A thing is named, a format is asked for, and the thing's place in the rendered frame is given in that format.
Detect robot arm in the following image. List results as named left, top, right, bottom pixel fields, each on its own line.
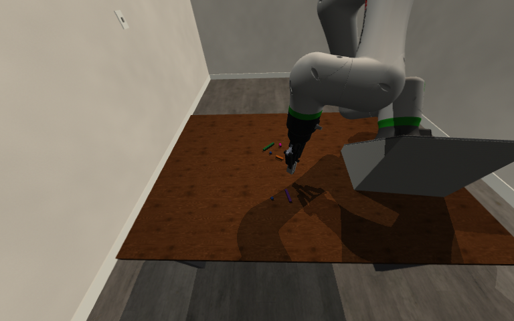
left=286, top=0, right=432, bottom=140

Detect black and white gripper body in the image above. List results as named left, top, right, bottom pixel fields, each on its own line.
left=288, top=130, right=311, bottom=151

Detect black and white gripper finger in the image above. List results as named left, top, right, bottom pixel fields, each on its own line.
left=294, top=143, right=306, bottom=171
left=284, top=144, right=301, bottom=174

